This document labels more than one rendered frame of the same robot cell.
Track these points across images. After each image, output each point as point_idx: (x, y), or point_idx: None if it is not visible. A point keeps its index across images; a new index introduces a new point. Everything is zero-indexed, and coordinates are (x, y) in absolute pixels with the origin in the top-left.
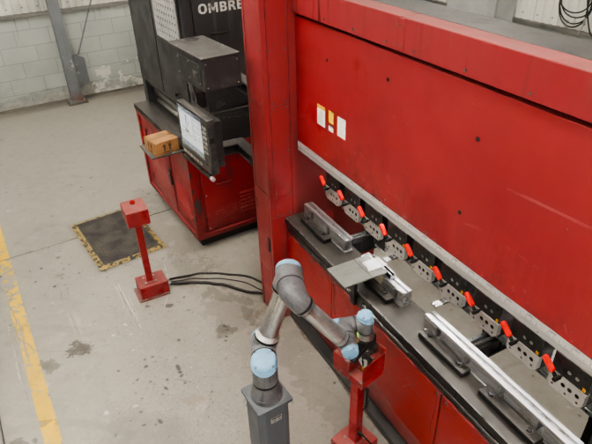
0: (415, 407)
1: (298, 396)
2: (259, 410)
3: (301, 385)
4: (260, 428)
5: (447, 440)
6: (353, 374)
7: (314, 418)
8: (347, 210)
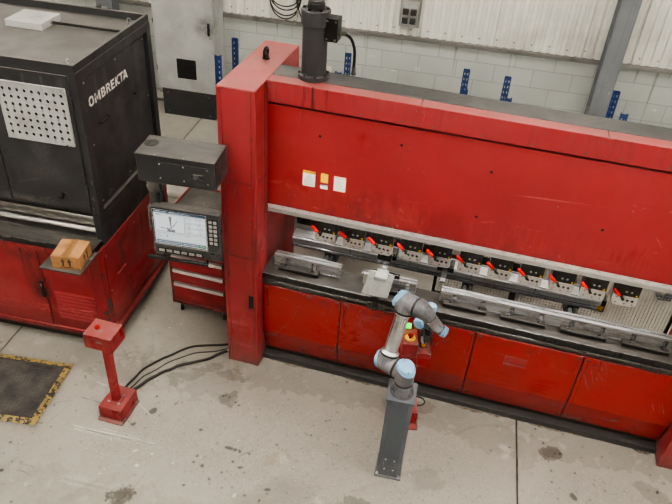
0: (448, 353)
1: (336, 406)
2: (410, 401)
3: (329, 397)
4: (407, 416)
5: (481, 359)
6: (420, 352)
7: (361, 411)
8: (347, 244)
